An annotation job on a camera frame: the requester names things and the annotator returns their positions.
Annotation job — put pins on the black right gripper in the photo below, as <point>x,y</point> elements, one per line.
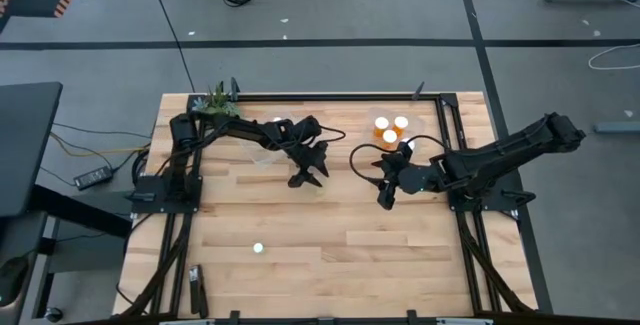
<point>412,177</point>

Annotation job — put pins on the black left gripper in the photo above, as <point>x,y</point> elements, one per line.
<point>310,152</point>

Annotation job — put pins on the orange pill bottle white cap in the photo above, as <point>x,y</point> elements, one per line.
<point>389,136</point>
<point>400,123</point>
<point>381,123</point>

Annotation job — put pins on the large orange bottle red print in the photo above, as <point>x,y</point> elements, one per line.
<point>411,141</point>

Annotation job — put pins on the small pale green pill bottle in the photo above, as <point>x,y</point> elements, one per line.
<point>258,247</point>

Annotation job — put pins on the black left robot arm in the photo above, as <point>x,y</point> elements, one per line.
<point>240,130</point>

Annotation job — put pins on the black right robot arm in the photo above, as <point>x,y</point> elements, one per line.
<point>505,157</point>

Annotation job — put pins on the clear plastic bin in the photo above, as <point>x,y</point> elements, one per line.
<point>265,157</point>
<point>368,137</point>

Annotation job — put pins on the potted green succulent plant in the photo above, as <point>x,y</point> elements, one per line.
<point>217,102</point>

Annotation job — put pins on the black rectangular bar tool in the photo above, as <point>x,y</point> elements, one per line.
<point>194,290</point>

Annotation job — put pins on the black power adapter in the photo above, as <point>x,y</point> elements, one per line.
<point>93,178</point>

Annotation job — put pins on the grey desk foot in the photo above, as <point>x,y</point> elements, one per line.
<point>617,127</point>

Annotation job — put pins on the black desk top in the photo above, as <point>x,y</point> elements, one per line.
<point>25,145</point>

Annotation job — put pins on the black caster wheel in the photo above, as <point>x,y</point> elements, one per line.
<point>53,314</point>

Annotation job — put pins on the black computer mouse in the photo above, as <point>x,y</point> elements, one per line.
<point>12,277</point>

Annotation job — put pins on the black aluminium table frame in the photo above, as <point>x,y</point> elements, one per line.
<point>320,97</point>

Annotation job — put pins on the black desk leg frame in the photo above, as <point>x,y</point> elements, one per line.
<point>75,210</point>

